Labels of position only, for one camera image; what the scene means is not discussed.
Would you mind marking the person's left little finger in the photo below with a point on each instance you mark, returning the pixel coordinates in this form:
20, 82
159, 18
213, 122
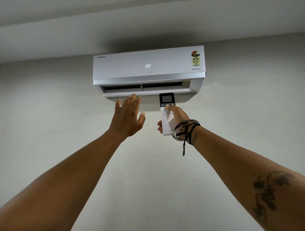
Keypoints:
118, 106

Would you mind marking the person's left middle finger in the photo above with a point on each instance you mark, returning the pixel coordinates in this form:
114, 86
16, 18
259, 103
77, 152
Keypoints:
131, 101

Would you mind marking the person's right thumb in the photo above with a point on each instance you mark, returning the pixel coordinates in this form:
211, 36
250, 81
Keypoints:
172, 109

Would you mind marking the colourful energy label sticker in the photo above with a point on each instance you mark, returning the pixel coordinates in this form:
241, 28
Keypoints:
196, 58

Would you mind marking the person's left hand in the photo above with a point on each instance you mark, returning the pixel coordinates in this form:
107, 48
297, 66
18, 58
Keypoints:
125, 121

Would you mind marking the white air conditioner louver flap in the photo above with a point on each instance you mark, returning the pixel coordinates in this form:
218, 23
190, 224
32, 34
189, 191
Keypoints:
152, 94

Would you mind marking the person's right hand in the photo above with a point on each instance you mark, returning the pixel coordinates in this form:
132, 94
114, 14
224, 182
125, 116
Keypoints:
181, 115

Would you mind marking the person's right forearm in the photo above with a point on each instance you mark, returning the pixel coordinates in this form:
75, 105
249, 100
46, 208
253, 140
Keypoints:
238, 171

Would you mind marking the white wall air conditioner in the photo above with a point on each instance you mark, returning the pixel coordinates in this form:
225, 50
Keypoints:
133, 66

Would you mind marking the person's left forearm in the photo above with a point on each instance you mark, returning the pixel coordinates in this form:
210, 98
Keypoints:
62, 185

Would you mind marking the white remote control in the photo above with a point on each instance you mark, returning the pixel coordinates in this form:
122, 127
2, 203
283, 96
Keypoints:
167, 120

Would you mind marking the person's left thumb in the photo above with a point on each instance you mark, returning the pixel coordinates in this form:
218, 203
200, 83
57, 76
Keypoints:
142, 120

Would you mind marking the silver metal bangle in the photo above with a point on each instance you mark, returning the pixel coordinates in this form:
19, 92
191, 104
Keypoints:
175, 133

